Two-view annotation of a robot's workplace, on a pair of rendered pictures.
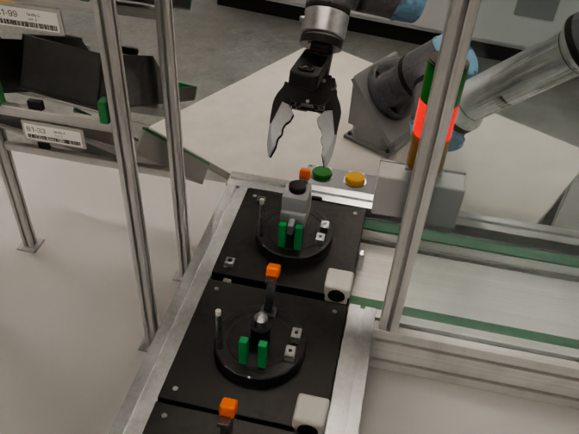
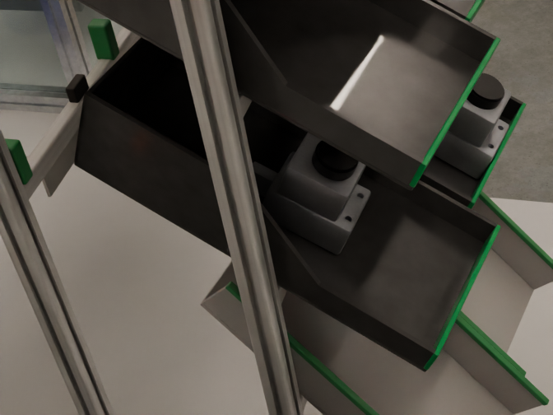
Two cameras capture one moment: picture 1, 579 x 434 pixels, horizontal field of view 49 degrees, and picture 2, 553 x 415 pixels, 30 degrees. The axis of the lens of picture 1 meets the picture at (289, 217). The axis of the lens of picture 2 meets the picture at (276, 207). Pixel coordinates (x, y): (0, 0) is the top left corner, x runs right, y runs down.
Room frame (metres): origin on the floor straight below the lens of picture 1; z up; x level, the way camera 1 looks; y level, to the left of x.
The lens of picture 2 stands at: (0.99, -0.27, 1.73)
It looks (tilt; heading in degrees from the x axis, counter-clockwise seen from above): 41 degrees down; 105
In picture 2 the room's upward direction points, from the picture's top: 11 degrees counter-clockwise
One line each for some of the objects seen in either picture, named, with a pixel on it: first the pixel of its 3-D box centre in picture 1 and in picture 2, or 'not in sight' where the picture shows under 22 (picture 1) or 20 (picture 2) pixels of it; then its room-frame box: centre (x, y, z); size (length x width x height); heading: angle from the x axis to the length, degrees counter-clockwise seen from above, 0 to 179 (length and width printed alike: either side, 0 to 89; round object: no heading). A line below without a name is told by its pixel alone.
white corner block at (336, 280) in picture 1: (338, 286); not in sight; (0.74, -0.09, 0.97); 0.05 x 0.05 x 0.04; 80
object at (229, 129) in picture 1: (370, 145); not in sight; (1.36, -0.20, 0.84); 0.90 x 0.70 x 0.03; 53
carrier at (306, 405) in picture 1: (260, 330); not in sight; (0.60, 0.03, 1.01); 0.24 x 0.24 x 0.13; 80
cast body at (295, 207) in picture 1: (295, 204); not in sight; (0.85, -0.01, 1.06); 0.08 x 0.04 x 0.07; 170
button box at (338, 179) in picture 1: (352, 192); not in sight; (1.05, -0.13, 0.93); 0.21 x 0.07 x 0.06; 80
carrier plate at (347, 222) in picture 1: (293, 242); not in sight; (0.86, -0.01, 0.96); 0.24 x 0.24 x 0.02; 80
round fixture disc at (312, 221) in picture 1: (294, 234); not in sight; (0.86, -0.01, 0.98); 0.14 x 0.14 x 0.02
